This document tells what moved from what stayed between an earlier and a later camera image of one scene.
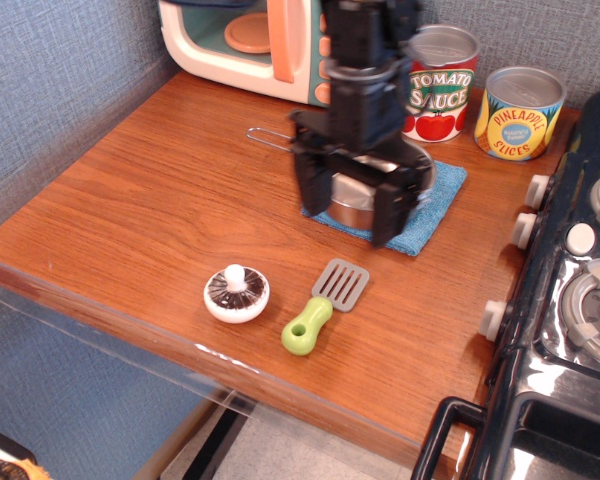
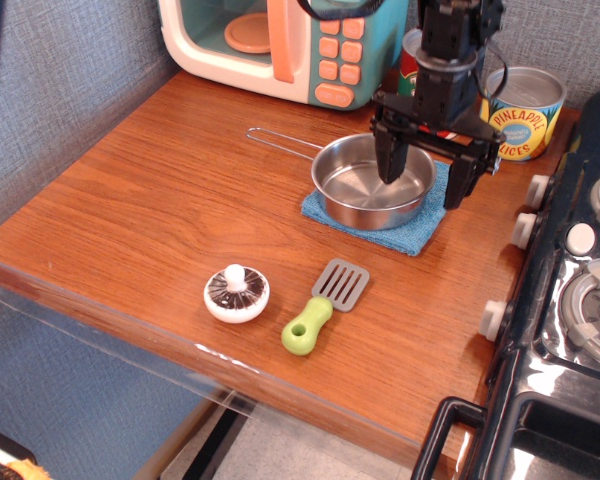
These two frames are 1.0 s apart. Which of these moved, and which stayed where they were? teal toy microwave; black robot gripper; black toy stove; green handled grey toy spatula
Moved: black robot gripper
Stayed: black toy stove; green handled grey toy spatula; teal toy microwave
